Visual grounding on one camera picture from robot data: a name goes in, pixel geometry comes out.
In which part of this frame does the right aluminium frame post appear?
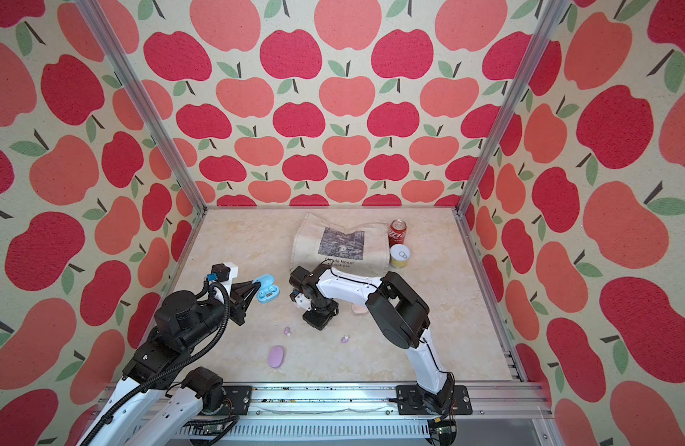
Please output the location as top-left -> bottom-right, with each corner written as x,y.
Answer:
455,0 -> 570,219

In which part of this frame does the yellow can white lid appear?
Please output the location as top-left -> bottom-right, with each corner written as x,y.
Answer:
390,243 -> 411,269

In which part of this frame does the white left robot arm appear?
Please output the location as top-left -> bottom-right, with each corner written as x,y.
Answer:
78,275 -> 264,445

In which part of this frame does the pink earbud charging case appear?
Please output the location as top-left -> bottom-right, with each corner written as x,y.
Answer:
352,304 -> 369,315

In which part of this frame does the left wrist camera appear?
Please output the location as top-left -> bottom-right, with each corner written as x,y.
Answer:
206,262 -> 238,292

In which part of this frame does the red cola can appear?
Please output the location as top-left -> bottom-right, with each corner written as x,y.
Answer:
388,219 -> 408,246

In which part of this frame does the black corrugated cable conduit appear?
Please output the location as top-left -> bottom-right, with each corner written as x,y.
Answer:
79,281 -> 233,446

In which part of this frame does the blue earbud charging case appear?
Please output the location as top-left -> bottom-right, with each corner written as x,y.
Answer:
253,274 -> 280,304

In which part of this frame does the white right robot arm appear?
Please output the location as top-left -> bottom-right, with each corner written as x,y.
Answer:
290,262 -> 455,417

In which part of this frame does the left aluminium frame post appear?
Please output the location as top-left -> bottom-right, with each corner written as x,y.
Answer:
75,0 -> 208,217

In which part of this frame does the aluminium frame post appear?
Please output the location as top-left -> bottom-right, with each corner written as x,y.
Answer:
75,0 -> 208,217
455,0 -> 570,219

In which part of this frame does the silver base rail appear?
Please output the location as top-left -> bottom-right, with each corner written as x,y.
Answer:
96,381 -> 553,446

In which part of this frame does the purple earbud charging case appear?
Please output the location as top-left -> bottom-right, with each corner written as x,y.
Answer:
267,346 -> 286,369

